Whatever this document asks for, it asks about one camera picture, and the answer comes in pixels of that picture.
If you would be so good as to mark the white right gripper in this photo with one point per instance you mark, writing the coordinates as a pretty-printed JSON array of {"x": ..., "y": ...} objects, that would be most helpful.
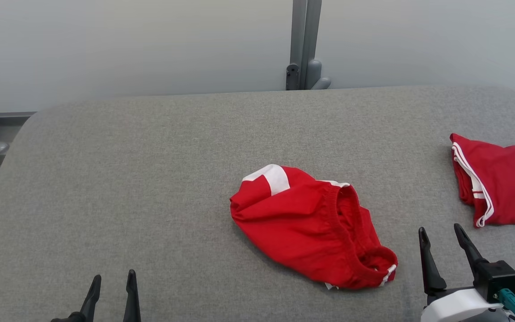
[{"x": 454, "y": 306}]

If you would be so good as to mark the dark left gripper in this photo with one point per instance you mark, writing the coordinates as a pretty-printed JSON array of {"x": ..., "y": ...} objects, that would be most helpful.
[{"x": 72, "y": 317}]

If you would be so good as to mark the red white Bulls jersey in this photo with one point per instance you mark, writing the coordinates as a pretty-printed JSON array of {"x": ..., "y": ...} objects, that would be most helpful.
[{"x": 508, "y": 179}]

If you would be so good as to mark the red white shorts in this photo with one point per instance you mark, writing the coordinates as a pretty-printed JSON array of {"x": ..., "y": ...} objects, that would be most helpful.
[{"x": 302, "y": 223}]

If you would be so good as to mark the grey fabric sofa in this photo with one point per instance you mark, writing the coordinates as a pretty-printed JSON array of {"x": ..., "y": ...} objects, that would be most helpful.
[{"x": 150, "y": 201}]

